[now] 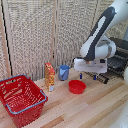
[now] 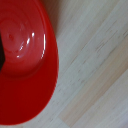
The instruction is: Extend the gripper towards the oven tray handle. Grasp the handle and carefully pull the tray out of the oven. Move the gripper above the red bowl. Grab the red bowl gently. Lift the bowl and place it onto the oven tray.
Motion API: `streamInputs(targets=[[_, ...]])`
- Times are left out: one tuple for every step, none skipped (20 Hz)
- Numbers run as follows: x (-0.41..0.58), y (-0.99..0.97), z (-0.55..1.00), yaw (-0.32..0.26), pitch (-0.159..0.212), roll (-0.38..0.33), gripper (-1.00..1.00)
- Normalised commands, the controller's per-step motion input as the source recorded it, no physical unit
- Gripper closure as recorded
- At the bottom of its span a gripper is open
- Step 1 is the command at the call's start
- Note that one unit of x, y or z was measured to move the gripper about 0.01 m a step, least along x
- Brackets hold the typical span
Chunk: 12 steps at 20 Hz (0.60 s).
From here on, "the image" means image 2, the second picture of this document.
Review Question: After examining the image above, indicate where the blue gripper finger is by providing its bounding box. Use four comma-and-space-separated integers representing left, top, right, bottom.
0, 32, 6, 73

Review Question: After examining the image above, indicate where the red plastic bowl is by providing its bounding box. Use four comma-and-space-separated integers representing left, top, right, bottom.
0, 0, 60, 127

